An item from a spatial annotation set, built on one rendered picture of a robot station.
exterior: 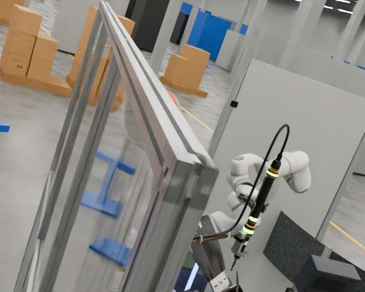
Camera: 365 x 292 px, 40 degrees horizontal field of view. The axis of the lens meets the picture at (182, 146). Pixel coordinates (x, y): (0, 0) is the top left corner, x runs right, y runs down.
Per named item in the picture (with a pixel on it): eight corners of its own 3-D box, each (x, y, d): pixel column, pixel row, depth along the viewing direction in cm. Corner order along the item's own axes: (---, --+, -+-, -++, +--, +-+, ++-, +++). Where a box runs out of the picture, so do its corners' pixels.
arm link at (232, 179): (252, 175, 212) (253, 194, 215) (243, 164, 224) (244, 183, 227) (233, 178, 211) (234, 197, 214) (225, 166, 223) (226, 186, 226)
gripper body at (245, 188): (252, 200, 213) (261, 212, 203) (230, 194, 211) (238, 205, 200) (259, 184, 212) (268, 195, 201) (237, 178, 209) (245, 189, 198)
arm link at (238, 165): (291, 143, 225) (238, 162, 209) (291, 177, 230) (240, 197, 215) (276, 139, 232) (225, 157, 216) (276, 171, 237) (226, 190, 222)
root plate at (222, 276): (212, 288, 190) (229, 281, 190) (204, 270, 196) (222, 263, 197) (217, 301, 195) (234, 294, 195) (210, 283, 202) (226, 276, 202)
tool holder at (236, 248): (237, 259, 195) (246, 237, 192) (223, 249, 199) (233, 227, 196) (250, 256, 201) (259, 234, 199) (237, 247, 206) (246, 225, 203)
